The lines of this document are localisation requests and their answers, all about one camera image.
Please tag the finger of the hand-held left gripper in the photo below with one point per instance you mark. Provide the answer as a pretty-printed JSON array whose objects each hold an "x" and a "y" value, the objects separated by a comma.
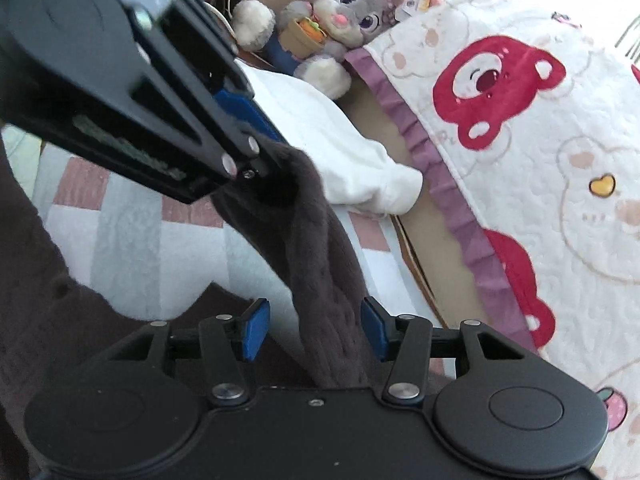
[
  {"x": 240, "y": 102},
  {"x": 210, "y": 130}
]

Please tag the bear printed blanket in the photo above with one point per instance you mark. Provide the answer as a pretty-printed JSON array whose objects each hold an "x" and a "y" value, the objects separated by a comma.
[{"x": 500, "y": 175}]

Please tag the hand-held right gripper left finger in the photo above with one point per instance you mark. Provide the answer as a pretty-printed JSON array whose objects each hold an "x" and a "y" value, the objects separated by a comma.
[{"x": 255, "y": 332}]

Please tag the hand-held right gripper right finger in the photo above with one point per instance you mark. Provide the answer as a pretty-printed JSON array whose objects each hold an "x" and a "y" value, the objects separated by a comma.
[{"x": 374, "y": 332}]

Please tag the checked bed sheet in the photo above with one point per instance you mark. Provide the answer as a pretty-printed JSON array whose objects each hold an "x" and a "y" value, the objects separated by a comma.
[{"x": 150, "y": 240}]

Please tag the grey plush rabbit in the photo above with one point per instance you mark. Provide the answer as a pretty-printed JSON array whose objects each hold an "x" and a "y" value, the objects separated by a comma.
[{"x": 345, "y": 15}]

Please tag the white garment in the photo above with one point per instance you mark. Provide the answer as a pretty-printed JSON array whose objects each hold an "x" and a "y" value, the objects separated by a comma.
[{"x": 340, "y": 135}]

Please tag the brown bed mat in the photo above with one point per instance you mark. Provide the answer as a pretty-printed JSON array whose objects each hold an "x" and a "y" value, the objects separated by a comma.
[{"x": 385, "y": 130}]

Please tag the white hang tag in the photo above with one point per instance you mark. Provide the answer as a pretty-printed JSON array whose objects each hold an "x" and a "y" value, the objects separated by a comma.
[{"x": 415, "y": 2}]

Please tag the brown knit sweater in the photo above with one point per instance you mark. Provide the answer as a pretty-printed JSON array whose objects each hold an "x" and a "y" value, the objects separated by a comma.
[{"x": 325, "y": 270}]

